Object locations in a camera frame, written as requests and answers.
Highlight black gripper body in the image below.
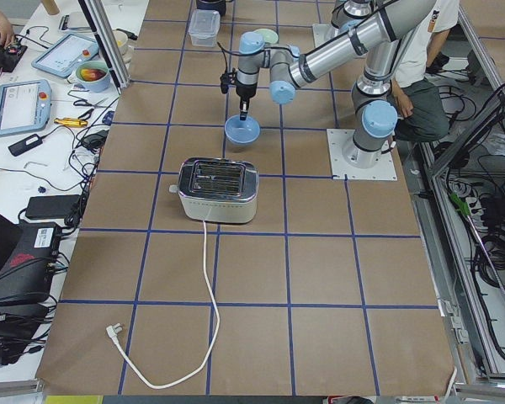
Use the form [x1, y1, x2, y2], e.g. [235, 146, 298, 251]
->
[236, 82, 256, 100]

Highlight green bowl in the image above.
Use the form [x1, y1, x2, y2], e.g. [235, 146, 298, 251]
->
[254, 28, 279, 45]

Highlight cream bowl with lemon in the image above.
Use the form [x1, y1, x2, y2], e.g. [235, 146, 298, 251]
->
[113, 29, 129, 57]

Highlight blue bowl with fruit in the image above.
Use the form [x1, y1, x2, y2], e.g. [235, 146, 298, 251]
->
[75, 61, 110, 93]

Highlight clear plastic lidded container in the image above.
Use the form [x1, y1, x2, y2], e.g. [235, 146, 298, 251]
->
[188, 9, 221, 47]

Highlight silver white toaster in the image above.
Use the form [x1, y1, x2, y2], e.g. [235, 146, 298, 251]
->
[169, 157, 259, 224]

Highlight black scissors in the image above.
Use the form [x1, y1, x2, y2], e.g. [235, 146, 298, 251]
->
[73, 98, 107, 120]

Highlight person in white shirt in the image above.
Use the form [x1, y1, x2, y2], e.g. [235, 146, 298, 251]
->
[391, 0, 460, 142]

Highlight teach pendant tablet far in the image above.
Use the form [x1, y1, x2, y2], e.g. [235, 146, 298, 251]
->
[31, 34, 99, 78]

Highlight teach pendant tablet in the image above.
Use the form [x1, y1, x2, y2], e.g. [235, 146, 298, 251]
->
[0, 79, 52, 137]
[31, 34, 99, 78]

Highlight black power brick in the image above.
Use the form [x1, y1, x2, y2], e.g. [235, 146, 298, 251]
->
[24, 194, 80, 220]

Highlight black power adapter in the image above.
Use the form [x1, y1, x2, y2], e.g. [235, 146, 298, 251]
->
[8, 134, 43, 157]

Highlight teach pendant tablet near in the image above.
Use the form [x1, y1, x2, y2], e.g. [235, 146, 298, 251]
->
[0, 79, 52, 137]

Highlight black laptop computer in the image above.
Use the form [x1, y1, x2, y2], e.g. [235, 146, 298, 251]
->
[0, 215, 61, 306]

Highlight aluminium frame post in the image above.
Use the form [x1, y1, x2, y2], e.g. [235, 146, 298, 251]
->
[78, 0, 130, 93]

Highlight orange handled tool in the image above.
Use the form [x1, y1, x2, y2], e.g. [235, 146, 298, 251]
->
[54, 118, 88, 128]

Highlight green handled grabber tool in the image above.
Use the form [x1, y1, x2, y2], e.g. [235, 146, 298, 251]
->
[449, 192, 505, 301]

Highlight white toaster power cord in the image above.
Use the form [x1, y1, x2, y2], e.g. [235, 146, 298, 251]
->
[104, 219, 221, 390]

